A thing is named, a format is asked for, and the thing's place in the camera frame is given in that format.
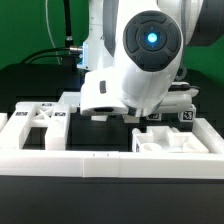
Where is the thin white cable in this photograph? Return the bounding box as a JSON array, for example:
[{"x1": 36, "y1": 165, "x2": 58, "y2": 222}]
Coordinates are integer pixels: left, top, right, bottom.
[{"x1": 44, "y1": 0, "x2": 63, "y2": 66}]

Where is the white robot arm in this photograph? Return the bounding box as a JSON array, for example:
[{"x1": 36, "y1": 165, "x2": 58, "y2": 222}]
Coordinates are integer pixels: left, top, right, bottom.
[{"x1": 80, "y1": 0, "x2": 224, "y2": 117}]

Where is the white U-shaped obstacle fence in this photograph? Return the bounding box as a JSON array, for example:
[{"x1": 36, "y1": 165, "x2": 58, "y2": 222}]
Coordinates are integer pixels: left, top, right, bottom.
[{"x1": 0, "y1": 118, "x2": 224, "y2": 179}]

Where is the white part left edge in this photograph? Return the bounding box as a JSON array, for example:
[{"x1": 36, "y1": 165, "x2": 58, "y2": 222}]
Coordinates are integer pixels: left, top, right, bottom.
[{"x1": 0, "y1": 113, "x2": 8, "y2": 132}]

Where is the white marker base plate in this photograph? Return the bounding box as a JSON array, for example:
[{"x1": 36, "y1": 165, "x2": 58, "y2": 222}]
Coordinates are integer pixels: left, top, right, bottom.
[{"x1": 59, "y1": 92, "x2": 80, "y2": 113}]

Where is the white chair seat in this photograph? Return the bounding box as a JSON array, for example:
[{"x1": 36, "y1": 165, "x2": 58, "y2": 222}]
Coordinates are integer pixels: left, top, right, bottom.
[{"x1": 132, "y1": 126, "x2": 209, "y2": 154}]

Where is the black cable bundle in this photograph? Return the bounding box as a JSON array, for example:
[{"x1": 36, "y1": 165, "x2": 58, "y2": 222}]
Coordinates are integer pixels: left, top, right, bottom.
[{"x1": 19, "y1": 0, "x2": 84, "y2": 68}]

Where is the white chair back frame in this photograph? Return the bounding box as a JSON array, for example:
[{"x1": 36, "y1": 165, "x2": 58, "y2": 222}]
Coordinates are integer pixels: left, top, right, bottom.
[{"x1": 0, "y1": 102, "x2": 77, "y2": 151}]

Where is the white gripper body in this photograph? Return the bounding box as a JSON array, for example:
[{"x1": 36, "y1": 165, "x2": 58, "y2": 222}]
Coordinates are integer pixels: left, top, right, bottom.
[{"x1": 80, "y1": 72, "x2": 199, "y2": 117}]

